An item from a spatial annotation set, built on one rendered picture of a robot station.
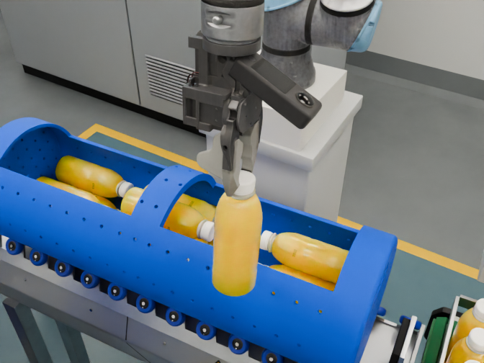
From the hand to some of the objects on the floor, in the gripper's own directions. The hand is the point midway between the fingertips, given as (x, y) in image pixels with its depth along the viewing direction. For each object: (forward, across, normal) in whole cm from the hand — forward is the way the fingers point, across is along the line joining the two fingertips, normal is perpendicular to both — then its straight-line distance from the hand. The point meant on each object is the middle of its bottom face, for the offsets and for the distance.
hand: (242, 181), depth 77 cm
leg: (+135, -45, -83) cm, 165 cm away
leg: (+138, -31, -84) cm, 164 cm away
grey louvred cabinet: (+104, -221, -156) cm, 290 cm away
